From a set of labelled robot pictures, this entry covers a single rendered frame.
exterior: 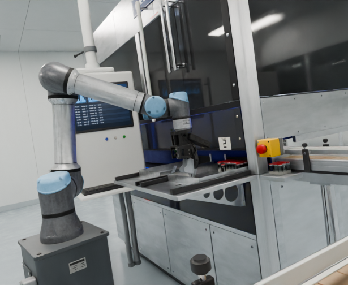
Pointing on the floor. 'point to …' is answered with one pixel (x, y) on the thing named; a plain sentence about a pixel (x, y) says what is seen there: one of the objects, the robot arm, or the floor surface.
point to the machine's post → (253, 134)
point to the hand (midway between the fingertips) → (193, 176)
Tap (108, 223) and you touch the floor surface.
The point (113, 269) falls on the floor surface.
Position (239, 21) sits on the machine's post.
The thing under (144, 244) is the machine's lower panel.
